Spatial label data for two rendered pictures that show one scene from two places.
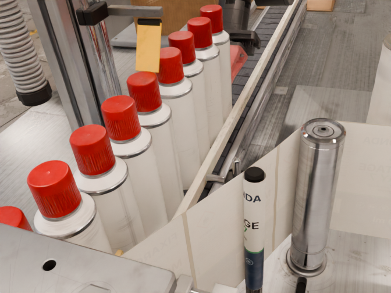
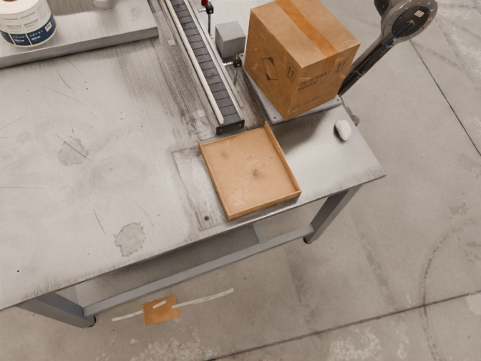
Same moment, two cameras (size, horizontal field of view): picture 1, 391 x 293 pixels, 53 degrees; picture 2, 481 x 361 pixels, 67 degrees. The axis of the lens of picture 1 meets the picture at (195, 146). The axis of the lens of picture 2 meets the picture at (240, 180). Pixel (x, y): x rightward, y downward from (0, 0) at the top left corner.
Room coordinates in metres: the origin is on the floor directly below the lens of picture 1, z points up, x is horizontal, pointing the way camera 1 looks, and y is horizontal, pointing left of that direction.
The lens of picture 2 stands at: (1.72, -0.94, 1.92)
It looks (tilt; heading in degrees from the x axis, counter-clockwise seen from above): 62 degrees down; 125
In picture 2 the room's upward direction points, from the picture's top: 10 degrees clockwise
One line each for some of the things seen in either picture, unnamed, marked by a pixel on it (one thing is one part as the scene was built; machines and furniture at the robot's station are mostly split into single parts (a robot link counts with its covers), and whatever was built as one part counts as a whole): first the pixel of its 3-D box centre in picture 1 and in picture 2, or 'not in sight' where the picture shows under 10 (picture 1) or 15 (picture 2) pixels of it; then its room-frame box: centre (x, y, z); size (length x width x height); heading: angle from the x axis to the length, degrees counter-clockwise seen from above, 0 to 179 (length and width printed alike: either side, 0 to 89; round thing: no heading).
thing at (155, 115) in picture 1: (156, 153); not in sight; (0.37, 0.05, 0.98); 0.05 x 0.05 x 0.20
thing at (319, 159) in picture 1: (313, 204); not in sight; (0.27, -0.11, 0.97); 0.05 x 0.05 x 0.19
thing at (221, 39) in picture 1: (214, 71); not in sight; (0.57, -0.05, 0.98); 0.05 x 0.05 x 0.20
